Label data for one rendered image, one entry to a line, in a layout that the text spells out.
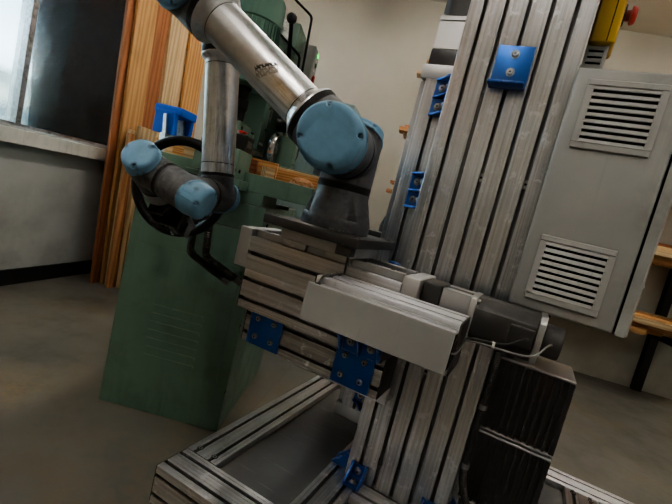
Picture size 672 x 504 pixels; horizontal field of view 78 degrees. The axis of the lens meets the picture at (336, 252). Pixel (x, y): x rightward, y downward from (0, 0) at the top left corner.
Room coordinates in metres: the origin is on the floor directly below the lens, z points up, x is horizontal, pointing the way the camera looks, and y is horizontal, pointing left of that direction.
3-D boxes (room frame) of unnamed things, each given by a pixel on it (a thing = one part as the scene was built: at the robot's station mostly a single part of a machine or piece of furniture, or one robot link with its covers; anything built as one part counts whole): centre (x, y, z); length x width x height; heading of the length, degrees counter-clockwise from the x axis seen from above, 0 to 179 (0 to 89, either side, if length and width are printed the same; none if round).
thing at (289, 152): (1.72, 0.30, 1.02); 0.09 x 0.07 x 0.12; 87
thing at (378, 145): (0.91, 0.02, 0.98); 0.13 x 0.12 x 0.14; 168
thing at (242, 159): (1.35, 0.42, 0.91); 0.15 x 0.14 x 0.09; 87
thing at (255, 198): (1.48, 0.47, 0.82); 0.40 x 0.21 x 0.04; 87
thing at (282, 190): (1.43, 0.42, 0.87); 0.61 x 0.30 x 0.06; 87
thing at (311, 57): (1.86, 0.31, 1.40); 0.10 x 0.06 x 0.16; 177
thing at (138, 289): (1.66, 0.46, 0.36); 0.58 x 0.45 x 0.71; 177
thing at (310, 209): (0.92, 0.02, 0.87); 0.15 x 0.15 x 0.10
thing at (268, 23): (1.54, 0.47, 1.35); 0.18 x 0.18 x 0.31
